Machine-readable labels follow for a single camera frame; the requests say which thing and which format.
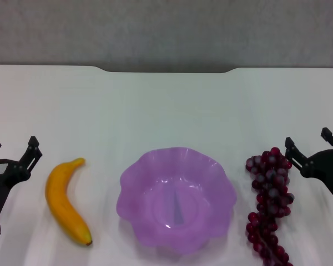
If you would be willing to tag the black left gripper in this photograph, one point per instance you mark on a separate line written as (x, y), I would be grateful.
(2, 177)

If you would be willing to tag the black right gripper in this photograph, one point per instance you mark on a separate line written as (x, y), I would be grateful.
(330, 169)

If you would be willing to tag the dark red grape bunch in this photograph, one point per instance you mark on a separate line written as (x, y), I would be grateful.
(269, 194)

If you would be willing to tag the yellow banana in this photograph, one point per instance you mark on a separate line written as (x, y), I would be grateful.
(63, 202)

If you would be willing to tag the purple wavy plastic bowl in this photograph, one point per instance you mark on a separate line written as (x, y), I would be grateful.
(161, 199)

